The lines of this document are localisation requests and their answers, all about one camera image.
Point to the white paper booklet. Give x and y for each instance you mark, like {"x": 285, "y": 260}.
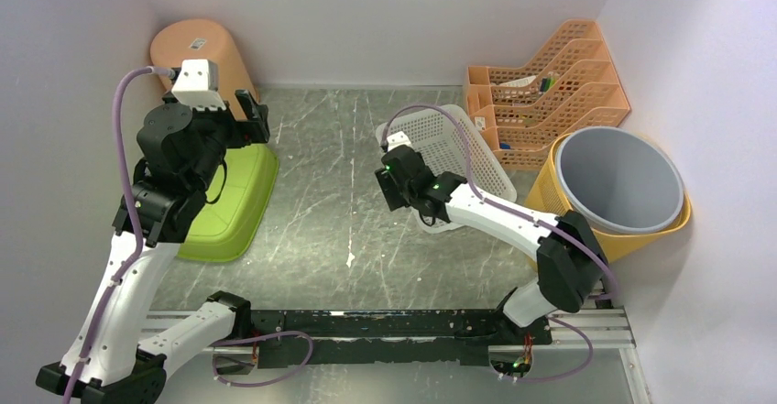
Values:
{"x": 520, "y": 83}

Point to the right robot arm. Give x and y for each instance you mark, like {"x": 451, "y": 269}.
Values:
{"x": 568, "y": 257}

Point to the white perforated plastic basket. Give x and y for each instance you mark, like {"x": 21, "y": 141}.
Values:
{"x": 449, "y": 146}

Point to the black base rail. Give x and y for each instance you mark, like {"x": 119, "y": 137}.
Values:
{"x": 290, "y": 347}

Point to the grey plastic bin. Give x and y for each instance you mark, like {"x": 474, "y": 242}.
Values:
{"x": 621, "y": 182}

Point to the orange plastic file organizer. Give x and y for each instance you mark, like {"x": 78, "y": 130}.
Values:
{"x": 519, "y": 124}

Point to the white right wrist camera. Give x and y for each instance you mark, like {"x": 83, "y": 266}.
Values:
{"x": 397, "y": 139}

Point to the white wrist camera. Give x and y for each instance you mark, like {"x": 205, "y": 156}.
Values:
{"x": 197, "y": 85}
{"x": 397, "y": 139}

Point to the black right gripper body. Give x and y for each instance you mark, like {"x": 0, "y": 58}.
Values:
{"x": 407, "y": 196}

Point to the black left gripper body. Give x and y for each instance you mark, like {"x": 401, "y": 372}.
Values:
{"x": 222, "y": 131}

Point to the coloured marker set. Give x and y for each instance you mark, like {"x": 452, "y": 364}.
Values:
{"x": 547, "y": 82}

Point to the green plastic tub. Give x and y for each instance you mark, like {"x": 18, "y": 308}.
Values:
{"x": 238, "y": 198}

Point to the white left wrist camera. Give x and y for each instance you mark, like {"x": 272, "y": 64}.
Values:
{"x": 197, "y": 85}

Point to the orange plastic bucket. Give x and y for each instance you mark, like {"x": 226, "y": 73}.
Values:
{"x": 198, "y": 38}

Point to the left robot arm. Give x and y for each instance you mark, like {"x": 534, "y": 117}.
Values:
{"x": 110, "y": 362}

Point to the aluminium frame rail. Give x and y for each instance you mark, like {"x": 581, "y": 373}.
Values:
{"x": 602, "y": 328}

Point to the yellow mesh waste basket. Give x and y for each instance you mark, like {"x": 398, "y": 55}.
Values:
{"x": 546, "y": 196}

